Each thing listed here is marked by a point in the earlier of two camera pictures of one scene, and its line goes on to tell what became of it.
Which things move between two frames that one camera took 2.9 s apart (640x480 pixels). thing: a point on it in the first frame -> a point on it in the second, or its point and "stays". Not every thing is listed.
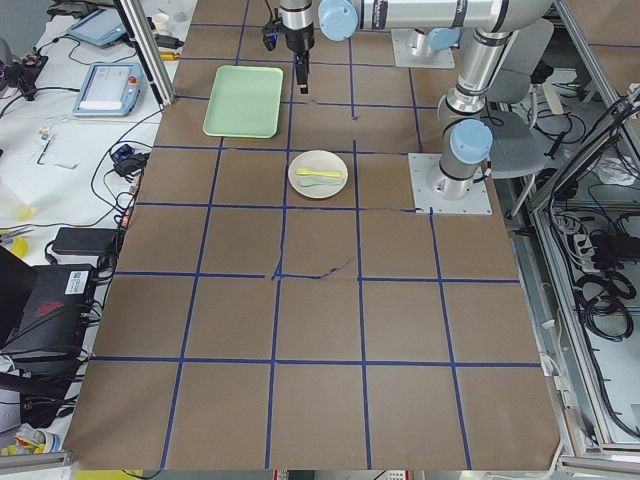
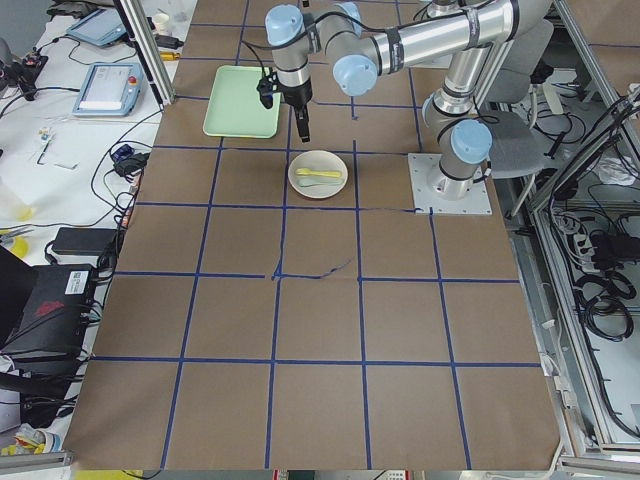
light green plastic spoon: (308, 182) stays
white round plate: (318, 161) stays
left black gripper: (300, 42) -> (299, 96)
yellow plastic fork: (318, 173) stays
